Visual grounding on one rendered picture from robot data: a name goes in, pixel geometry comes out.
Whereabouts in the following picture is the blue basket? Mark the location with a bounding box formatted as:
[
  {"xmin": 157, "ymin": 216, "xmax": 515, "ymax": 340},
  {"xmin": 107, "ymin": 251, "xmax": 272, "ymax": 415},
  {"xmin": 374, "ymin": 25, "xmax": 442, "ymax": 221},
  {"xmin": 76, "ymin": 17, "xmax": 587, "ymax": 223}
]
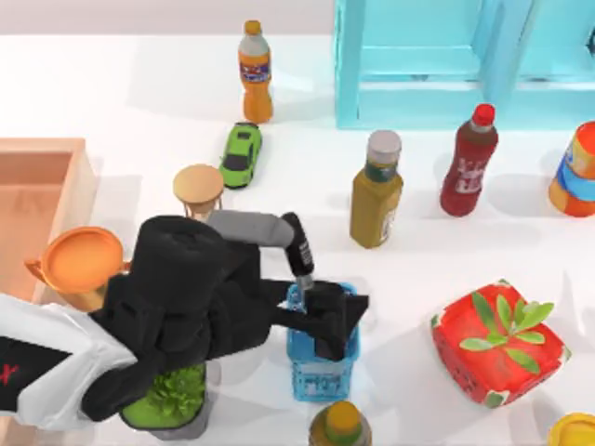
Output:
[{"xmin": 284, "ymin": 280, "xmax": 363, "ymax": 403}]

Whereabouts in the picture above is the olive bottle with yellow cap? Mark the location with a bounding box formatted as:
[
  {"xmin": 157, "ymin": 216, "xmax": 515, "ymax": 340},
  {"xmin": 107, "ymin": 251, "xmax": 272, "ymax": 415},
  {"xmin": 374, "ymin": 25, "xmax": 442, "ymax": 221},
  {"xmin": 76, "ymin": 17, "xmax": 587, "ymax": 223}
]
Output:
[{"xmin": 308, "ymin": 400, "xmax": 373, "ymax": 446}]

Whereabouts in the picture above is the olive bottle with grey cap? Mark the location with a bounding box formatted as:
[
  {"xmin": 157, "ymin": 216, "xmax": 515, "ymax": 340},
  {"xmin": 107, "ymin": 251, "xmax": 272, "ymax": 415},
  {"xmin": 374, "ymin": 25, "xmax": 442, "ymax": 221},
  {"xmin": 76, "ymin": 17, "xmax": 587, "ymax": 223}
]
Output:
[{"xmin": 349, "ymin": 129, "xmax": 404, "ymax": 250}]

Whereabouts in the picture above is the green plant in grey pot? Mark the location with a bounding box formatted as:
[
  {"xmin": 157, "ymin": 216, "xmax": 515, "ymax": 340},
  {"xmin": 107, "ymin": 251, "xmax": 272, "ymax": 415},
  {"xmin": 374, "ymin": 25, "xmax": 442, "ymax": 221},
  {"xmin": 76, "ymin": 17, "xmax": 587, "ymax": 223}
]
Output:
[{"xmin": 118, "ymin": 361, "xmax": 209, "ymax": 441}]

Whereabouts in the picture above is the wooden hourglass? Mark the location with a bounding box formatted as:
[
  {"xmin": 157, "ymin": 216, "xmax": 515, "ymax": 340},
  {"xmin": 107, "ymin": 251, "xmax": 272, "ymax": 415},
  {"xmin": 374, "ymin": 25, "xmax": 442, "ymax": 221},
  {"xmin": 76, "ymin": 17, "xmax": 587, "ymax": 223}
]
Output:
[{"xmin": 172, "ymin": 164, "xmax": 226, "ymax": 223}]

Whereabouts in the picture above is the green toy car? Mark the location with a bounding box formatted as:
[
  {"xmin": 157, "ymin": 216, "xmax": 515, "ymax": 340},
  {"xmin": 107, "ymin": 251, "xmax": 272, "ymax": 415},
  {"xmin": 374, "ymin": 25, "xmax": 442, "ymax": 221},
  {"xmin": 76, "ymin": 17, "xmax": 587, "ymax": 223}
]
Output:
[{"xmin": 218, "ymin": 121, "xmax": 264, "ymax": 190}]

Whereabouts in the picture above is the red plant pot with leaves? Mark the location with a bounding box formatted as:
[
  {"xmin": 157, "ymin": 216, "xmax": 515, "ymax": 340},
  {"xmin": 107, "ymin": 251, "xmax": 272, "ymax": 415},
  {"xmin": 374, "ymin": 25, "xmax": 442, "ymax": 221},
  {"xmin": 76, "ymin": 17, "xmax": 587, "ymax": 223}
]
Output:
[{"xmin": 430, "ymin": 278, "xmax": 573, "ymax": 411}]

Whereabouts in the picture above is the orange trophy cup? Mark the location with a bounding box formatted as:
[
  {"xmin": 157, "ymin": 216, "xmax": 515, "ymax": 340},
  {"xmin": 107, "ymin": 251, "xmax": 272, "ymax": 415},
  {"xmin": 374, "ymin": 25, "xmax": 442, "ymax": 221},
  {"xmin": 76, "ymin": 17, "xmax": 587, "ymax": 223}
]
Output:
[{"xmin": 24, "ymin": 226, "xmax": 132, "ymax": 313}]

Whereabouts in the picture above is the red bottle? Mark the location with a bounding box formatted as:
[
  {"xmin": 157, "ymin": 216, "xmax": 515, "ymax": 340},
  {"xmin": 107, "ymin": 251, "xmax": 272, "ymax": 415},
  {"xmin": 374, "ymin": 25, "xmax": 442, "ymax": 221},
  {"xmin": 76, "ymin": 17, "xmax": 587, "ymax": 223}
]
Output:
[{"xmin": 439, "ymin": 103, "xmax": 500, "ymax": 218}]

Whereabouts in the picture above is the light blue rack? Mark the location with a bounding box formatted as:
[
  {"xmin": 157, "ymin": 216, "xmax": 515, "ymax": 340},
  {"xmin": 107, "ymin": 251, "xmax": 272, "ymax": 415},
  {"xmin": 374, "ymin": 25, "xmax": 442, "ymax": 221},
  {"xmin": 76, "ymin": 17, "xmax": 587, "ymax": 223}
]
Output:
[{"xmin": 332, "ymin": 0, "xmax": 595, "ymax": 131}]

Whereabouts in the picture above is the orange bottle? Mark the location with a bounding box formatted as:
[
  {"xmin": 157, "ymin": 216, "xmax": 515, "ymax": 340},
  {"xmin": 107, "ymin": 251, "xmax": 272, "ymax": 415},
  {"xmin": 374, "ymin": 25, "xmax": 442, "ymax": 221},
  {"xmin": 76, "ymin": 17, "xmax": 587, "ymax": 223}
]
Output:
[{"xmin": 237, "ymin": 20, "xmax": 274, "ymax": 125}]

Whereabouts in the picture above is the salmon-coloured box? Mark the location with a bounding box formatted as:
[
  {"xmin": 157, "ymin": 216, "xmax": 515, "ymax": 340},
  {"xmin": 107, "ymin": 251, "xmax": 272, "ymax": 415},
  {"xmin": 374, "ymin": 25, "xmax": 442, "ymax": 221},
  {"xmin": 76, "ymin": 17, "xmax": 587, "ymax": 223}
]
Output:
[{"xmin": 0, "ymin": 137, "xmax": 99, "ymax": 306}]

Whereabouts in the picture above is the yellow round lid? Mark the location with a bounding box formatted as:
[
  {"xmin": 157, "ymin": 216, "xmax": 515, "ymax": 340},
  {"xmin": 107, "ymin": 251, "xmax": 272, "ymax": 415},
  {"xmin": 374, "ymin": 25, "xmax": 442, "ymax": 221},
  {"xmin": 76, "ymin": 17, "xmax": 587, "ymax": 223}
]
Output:
[{"xmin": 547, "ymin": 412, "xmax": 595, "ymax": 446}]

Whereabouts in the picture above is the orange and blue can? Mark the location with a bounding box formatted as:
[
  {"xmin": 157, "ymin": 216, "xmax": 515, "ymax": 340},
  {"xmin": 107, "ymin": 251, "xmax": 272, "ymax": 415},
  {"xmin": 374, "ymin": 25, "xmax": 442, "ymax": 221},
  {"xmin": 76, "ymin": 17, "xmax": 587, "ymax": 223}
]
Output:
[{"xmin": 548, "ymin": 121, "xmax": 595, "ymax": 218}]

